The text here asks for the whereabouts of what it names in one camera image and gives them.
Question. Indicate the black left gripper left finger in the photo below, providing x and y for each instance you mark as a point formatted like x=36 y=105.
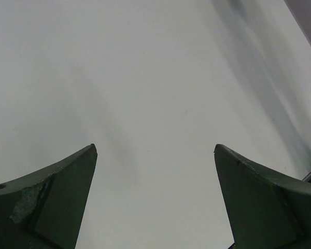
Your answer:
x=44 y=209

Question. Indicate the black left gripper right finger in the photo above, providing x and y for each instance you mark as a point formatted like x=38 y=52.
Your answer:
x=266 y=209

